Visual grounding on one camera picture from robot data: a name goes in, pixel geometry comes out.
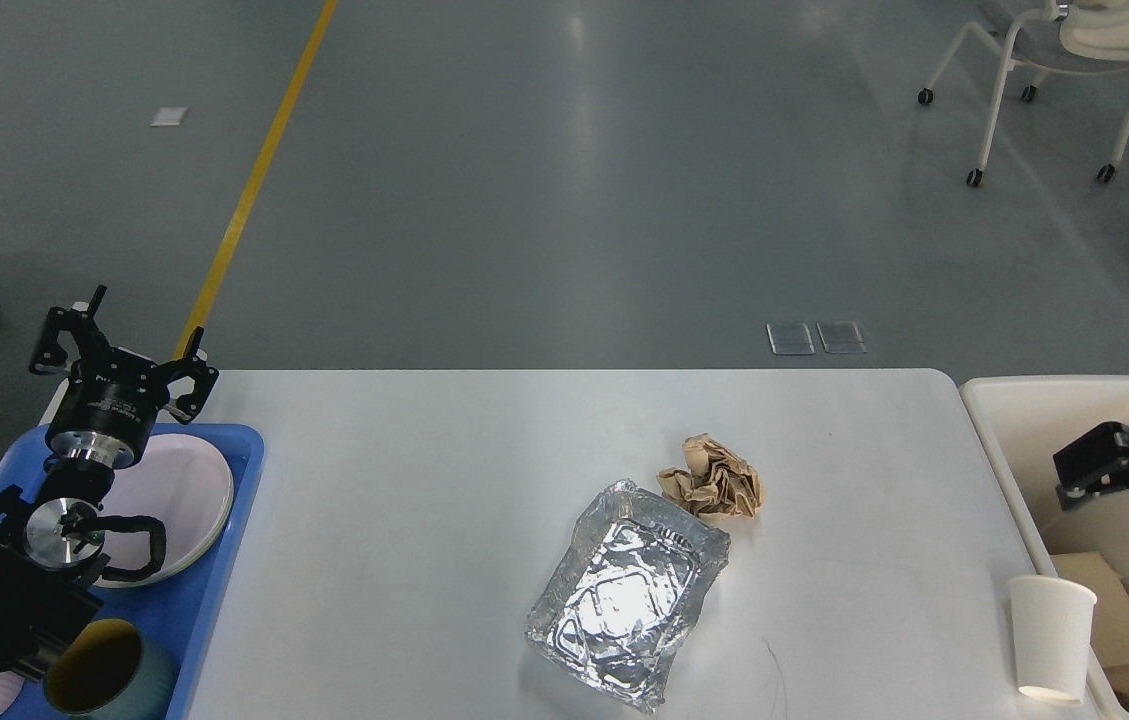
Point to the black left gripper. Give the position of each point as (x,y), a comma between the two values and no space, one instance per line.
(104,421)

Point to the pink plate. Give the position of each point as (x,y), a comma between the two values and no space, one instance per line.
(185,482)

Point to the white paper cup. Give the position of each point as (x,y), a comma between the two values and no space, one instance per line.
(1052,622)

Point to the brown paper bag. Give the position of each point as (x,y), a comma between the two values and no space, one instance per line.
(1110,633)

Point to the dark teal mug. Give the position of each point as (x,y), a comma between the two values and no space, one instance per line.
(113,670)

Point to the brown paper ball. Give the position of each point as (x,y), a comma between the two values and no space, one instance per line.
(715,485)

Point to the large foil tray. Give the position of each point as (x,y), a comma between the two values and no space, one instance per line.
(627,593)

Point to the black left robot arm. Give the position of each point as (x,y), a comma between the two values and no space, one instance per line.
(55,547)

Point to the beige plastic bin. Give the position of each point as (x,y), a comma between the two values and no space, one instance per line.
(1022,421)

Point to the white paper on floor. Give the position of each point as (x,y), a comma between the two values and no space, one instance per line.
(168,117)

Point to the floor outlet plates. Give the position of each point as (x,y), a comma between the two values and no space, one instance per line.
(803,339)

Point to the white chair right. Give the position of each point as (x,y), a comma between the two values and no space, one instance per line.
(1055,38)

